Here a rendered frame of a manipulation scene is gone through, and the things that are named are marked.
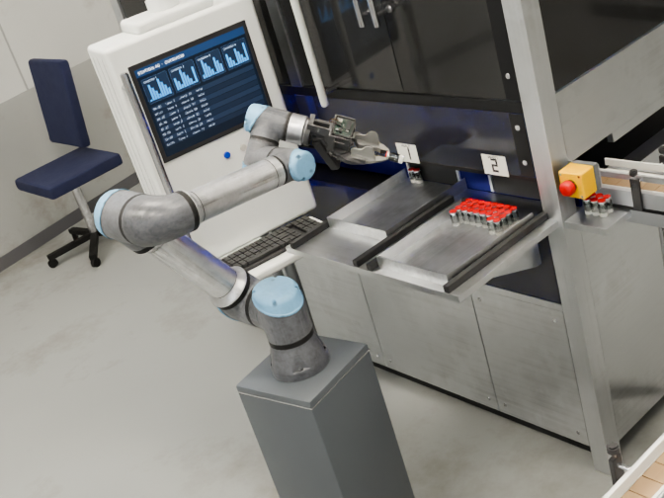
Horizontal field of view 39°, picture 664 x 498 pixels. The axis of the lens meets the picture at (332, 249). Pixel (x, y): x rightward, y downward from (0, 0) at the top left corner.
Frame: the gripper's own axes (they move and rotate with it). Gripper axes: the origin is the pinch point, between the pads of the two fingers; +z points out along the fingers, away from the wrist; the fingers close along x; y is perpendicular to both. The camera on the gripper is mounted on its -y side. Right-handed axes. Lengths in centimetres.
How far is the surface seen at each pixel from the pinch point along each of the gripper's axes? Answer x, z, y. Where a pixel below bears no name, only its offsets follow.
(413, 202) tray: 19.1, 11.1, -43.3
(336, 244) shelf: -2.5, -7.5, -42.8
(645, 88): 48, 65, -3
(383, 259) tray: -14.9, 6.8, -23.8
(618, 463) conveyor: -84, 52, 46
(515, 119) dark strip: 18.9, 30.4, 3.9
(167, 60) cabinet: 34, -70, -25
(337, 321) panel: 21, -4, -136
